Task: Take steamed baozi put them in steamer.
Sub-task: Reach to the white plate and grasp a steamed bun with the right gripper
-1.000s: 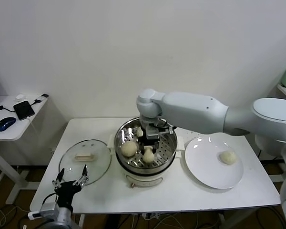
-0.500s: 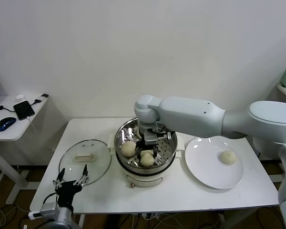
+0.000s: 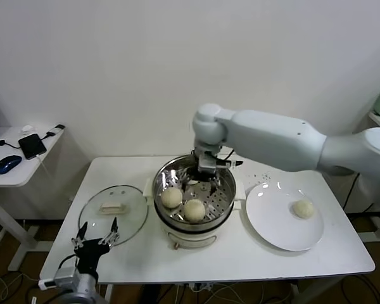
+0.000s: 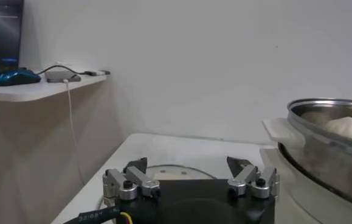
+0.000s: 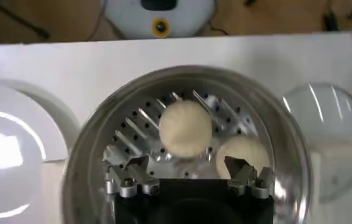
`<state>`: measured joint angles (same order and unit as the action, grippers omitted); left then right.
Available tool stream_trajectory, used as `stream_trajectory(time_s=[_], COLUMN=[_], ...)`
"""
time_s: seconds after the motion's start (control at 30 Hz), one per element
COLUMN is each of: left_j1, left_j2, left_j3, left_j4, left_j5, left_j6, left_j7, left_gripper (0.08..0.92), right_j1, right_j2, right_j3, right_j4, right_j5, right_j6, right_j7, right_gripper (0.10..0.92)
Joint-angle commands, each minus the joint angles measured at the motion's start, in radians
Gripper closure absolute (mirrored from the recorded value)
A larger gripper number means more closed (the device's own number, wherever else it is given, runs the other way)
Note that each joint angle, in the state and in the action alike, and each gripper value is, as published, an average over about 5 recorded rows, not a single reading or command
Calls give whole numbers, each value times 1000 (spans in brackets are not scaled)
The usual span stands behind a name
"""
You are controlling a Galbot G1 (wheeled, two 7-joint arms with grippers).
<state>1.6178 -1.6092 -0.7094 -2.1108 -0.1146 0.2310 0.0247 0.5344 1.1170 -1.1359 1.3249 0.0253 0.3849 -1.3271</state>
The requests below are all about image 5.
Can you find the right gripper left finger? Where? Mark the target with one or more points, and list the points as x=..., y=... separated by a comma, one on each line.
x=133, y=179

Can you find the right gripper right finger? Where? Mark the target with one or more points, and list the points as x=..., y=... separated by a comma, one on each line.
x=248, y=181

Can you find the white steamed baozi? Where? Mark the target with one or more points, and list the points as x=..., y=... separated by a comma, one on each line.
x=248, y=149
x=184, y=128

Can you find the round glass pot lid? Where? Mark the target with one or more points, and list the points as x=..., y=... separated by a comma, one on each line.
x=330, y=137

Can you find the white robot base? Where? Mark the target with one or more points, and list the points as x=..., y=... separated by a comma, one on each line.
x=127, y=18

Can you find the stainless steel steamer basket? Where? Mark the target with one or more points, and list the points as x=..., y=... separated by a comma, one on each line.
x=84, y=182

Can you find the white round plate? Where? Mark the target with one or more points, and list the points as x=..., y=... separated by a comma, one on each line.
x=11, y=176

